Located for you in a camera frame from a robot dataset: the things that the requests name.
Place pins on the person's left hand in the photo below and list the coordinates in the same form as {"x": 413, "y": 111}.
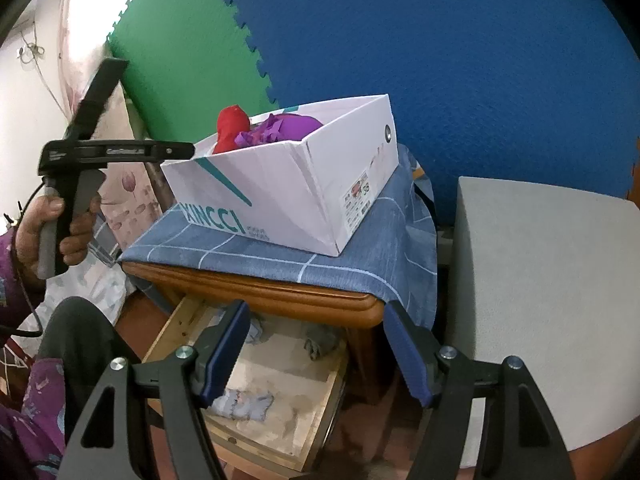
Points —
{"x": 73, "y": 248}

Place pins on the blue checked cloth cover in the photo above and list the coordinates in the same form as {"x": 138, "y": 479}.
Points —
{"x": 391, "y": 256}

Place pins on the white XINCCI shoe box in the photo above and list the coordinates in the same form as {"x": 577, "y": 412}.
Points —
{"x": 310, "y": 194}

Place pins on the folded light blue garment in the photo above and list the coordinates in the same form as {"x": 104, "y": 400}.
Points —
{"x": 255, "y": 331}

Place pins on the grey padded stool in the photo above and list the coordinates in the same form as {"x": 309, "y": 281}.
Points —
{"x": 551, "y": 275}

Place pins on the green foam wall mat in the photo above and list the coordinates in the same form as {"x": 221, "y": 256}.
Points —
{"x": 188, "y": 59}

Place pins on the wooden nightstand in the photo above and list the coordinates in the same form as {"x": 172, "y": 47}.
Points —
{"x": 356, "y": 312}

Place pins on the wooden drawer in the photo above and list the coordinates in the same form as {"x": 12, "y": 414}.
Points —
{"x": 306, "y": 395}

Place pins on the red underwear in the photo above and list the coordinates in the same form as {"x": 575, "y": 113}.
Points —
{"x": 231, "y": 122}

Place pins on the blue foam wall mat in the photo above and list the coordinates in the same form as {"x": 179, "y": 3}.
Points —
{"x": 535, "y": 90}

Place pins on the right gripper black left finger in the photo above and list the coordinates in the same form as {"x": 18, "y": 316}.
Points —
{"x": 112, "y": 439}

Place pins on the purple underwear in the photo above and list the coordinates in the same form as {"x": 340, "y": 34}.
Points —
{"x": 278, "y": 128}

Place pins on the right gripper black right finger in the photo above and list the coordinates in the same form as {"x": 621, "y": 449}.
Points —
{"x": 520, "y": 438}

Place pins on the white floral bedsheet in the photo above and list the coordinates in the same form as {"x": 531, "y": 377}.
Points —
{"x": 107, "y": 287}

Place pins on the purple floral sleeve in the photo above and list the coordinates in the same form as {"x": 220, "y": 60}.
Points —
{"x": 33, "y": 436}

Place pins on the grey ribbed garment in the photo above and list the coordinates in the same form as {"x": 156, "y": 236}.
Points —
{"x": 321, "y": 340}

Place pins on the light blue patterned underwear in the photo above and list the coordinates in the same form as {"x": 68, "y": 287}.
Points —
{"x": 237, "y": 404}

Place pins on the person's black trouser leg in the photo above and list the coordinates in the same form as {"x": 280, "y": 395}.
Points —
{"x": 83, "y": 338}

